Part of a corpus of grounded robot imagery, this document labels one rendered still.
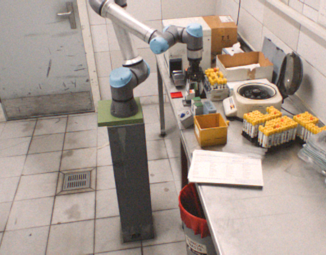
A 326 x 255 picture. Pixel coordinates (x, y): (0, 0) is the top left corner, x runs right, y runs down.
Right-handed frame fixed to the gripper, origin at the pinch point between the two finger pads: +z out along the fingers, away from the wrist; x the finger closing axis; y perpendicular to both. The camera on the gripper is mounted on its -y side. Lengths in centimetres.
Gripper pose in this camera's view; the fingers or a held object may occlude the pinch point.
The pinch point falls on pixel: (194, 91)
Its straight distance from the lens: 199.8
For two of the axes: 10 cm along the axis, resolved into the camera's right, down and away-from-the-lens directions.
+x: 10.0, -0.4, -0.1
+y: 0.1, 5.5, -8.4
